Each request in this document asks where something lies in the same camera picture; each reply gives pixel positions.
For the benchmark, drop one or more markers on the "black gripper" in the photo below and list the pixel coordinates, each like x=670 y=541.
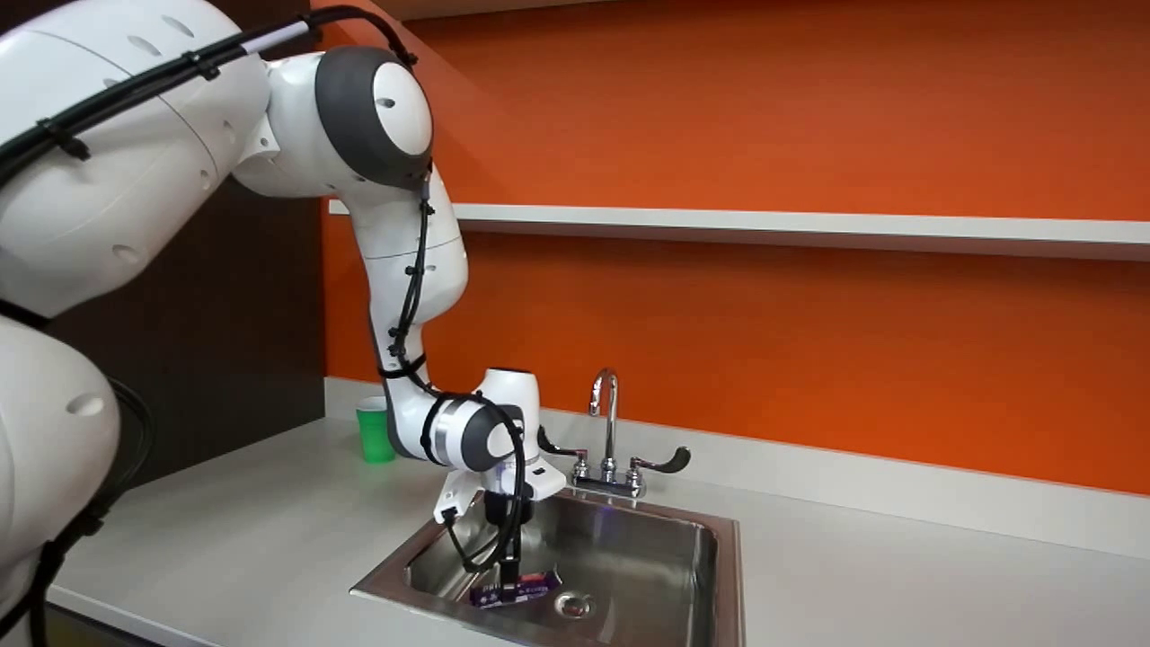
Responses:
x=503 y=507

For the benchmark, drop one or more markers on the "purple chocolate bar wrapper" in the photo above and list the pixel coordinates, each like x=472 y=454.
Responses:
x=542 y=587

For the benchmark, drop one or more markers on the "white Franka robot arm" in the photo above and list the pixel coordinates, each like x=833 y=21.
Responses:
x=121 y=180

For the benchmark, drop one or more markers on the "round metal sink drain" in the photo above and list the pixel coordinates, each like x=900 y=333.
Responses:
x=576 y=604

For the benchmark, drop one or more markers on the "stainless steel sink basin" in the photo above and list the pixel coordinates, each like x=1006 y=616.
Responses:
x=647 y=563

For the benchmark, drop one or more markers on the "green plastic cup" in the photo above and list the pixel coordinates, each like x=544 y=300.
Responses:
x=375 y=435

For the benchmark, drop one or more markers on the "white wall shelf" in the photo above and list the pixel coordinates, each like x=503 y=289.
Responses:
x=815 y=226

